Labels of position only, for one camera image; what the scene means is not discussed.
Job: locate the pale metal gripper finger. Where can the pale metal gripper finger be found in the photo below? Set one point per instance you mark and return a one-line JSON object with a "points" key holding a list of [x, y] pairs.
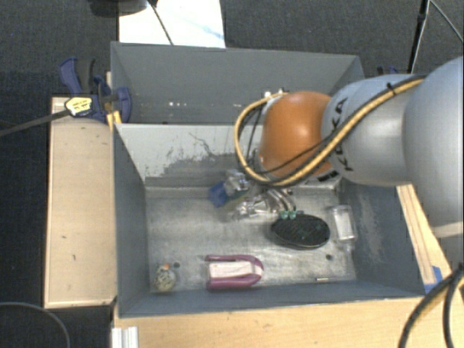
{"points": [[237, 181], [250, 209]]}

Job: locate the blue sponge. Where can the blue sponge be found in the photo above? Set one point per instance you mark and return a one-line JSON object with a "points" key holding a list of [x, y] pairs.
{"points": [[218, 194]]}

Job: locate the black oval disc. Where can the black oval disc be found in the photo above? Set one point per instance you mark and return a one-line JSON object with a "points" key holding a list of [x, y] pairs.
{"points": [[301, 232]]}

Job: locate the grey metal bin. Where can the grey metal bin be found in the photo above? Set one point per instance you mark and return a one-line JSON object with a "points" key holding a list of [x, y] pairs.
{"points": [[203, 230]]}

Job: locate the clear glass jar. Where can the clear glass jar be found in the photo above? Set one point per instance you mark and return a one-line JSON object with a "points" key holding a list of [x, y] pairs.
{"points": [[343, 225]]}

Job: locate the speckled toy with orange spot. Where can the speckled toy with orange spot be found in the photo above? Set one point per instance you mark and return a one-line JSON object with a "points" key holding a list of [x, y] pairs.
{"points": [[164, 278]]}

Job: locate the pale wood board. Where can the pale wood board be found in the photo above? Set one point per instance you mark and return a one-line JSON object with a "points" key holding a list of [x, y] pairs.
{"points": [[79, 209]]}

